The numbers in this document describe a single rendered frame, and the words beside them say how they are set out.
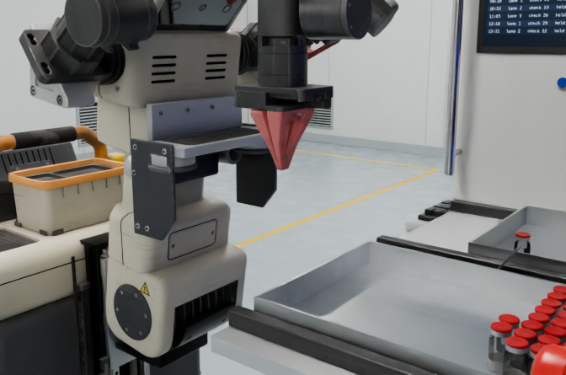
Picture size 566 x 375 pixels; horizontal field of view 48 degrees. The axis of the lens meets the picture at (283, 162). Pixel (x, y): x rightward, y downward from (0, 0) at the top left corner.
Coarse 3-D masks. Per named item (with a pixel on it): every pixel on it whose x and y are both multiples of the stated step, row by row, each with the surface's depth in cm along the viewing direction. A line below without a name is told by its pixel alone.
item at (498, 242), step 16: (528, 208) 111; (544, 208) 109; (496, 224) 100; (512, 224) 106; (528, 224) 111; (544, 224) 110; (560, 224) 108; (480, 240) 94; (496, 240) 100; (512, 240) 102; (544, 240) 102; (560, 240) 102; (496, 256) 89; (512, 256) 88; (528, 256) 86; (544, 256) 85; (560, 256) 95; (560, 272) 84
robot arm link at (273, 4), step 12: (264, 0) 69; (276, 0) 68; (288, 0) 68; (300, 0) 67; (264, 12) 69; (276, 12) 68; (288, 12) 68; (264, 24) 69; (276, 24) 69; (288, 24) 69; (300, 24) 69; (276, 36) 70; (288, 36) 70
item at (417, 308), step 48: (288, 288) 77; (336, 288) 83; (384, 288) 83; (432, 288) 83; (480, 288) 82; (528, 288) 78; (336, 336) 65; (384, 336) 70; (432, 336) 70; (480, 336) 70
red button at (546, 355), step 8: (552, 344) 40; (544, 352) 39; (552, 352) 39; (560, 352) 39; (536, 360) 39; (544, 360) 39; (552, 360) 39; (560, 360) 39; (536, 368) 39; (544, 368) 39; (552, 368) 38; (560, 368) 38
